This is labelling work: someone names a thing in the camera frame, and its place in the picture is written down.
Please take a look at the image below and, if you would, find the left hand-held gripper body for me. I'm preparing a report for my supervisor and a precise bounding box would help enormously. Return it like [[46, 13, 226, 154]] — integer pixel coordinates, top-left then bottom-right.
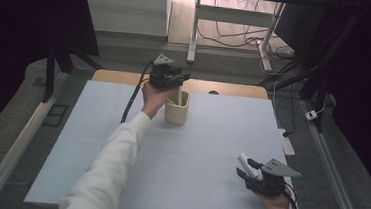
[[148, 52, 182, 93]]

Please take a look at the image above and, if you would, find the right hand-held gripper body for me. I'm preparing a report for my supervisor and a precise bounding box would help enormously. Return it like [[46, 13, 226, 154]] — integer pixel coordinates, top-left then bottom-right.
[[243, 155, 303, 201]]

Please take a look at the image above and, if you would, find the thick white cylinder stick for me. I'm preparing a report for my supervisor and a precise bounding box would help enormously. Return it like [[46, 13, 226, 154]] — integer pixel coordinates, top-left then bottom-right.
[[236, 151, 262, 179]]

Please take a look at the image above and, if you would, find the white pen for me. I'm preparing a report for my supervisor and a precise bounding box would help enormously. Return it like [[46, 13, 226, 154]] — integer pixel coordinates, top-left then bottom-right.
[[176, 86, 185, 106]]

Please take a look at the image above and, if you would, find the cream square pen holder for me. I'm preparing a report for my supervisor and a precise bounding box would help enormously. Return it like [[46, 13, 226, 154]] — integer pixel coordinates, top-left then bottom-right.
[[163, 88, 192, 127]]

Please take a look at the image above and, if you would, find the person's right hand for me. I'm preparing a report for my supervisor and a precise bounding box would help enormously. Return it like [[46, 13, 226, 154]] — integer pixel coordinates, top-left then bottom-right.
[[255, 184, 297, 209]]

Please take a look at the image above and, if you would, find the person's left hand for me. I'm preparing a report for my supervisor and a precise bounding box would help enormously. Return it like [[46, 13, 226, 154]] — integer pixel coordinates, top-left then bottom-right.
[[138, 80, 180, 123]]

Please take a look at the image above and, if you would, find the white power strip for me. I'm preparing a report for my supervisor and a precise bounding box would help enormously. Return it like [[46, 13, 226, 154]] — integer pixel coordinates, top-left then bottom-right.
[[276, 127, 298, 157]]

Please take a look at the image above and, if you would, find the light blue table mat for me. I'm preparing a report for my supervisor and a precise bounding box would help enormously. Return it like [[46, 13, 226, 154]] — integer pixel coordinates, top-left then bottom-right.
[[23, 76, 314, 209]]

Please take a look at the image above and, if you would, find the black metal stand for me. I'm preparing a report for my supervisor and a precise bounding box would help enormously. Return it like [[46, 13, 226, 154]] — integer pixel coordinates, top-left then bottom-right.
[[40, 37, 106, 108], [257, 4, 364, 106]]

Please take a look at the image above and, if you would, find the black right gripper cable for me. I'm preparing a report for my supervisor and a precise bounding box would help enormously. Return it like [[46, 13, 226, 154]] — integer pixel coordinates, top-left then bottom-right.
[[282, 181, 301, 209]]

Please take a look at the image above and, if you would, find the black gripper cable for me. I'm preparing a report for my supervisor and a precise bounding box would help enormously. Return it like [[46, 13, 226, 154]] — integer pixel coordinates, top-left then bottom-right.
[[282, 181, 301, 209], [119, 58, 155, 127]]

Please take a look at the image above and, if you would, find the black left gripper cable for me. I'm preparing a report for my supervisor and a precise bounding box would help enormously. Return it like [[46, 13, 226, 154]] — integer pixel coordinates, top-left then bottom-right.
[[119, 58, 155, 127]]

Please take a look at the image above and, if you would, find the tangle of floor cables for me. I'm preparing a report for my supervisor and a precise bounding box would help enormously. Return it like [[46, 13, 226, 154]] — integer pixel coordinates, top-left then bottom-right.
[[195, 0, 300, 62]]

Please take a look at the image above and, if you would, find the aluminium floor rail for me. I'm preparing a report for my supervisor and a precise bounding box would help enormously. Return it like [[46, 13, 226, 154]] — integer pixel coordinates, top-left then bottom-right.
[[290, 98, 371, 209], [0, 66, 71, 209]]

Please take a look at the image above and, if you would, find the white adapter with cable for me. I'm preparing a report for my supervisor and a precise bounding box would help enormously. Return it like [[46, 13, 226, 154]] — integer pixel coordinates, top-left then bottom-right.
[[304, 99, 328, 123]]

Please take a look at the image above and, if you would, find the white desk frame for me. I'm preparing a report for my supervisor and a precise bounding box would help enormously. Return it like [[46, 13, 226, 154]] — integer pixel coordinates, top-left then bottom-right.
[[186, 0, 287, 73]]

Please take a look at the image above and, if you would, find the black rectangular floor frame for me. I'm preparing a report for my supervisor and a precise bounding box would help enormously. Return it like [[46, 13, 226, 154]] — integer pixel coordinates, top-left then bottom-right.
[[42, 102, 69, 129]]

